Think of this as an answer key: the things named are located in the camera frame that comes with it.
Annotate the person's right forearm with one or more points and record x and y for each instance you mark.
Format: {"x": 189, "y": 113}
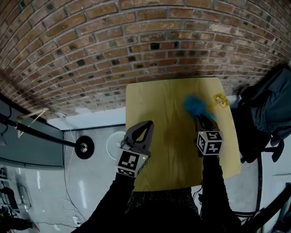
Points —
{"x": 216, "y": 193}

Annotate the person's patterned skirt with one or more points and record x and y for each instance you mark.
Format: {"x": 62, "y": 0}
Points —
{"x": 159, "y": 200}

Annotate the black coat rack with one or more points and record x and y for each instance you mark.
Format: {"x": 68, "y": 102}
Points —
{"x": 45, "y": 136}

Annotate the person's left forearm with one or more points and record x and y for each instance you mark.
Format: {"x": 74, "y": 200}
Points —
{"x": 109, "y": 204}

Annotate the white power strip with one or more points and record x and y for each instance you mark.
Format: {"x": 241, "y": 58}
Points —
{"x": 76, "y": 220}

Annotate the light wooden board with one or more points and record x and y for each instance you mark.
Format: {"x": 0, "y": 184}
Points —
{"x": 170, "y": 136}

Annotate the black equipment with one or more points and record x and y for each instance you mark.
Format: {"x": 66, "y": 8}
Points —
{"x": 9, "y": 199}

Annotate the chrome tube frame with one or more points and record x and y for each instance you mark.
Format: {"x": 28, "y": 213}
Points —
{"x": 27, "y": 198}

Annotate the yellow wrapper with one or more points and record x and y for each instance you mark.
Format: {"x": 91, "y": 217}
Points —
{"x": 221, "y": 100}

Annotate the black office chair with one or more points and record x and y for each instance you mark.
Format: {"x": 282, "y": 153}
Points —
{"x": 250, "y": 141}

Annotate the grey cabinet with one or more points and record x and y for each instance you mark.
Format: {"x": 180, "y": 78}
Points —
{"x": 34, "y": 154}

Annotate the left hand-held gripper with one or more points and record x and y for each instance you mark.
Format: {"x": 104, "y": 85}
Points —
{"x": 130, "y": 162}

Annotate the blue fluffy duster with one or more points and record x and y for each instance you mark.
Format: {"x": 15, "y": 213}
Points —
{"x": 195, "y": 105}

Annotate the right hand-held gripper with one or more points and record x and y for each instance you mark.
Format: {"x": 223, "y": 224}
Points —
{"x": 210, "y": 143}

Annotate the white round waste bin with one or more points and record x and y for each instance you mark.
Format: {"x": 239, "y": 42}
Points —
{"x": 112, "y": 145}

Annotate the grey garment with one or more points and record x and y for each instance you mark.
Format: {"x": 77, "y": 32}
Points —
{"x": 270, "y": 104}

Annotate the wooden clothes hanger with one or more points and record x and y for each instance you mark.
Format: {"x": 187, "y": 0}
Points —
{"x": 44, "y": 110}

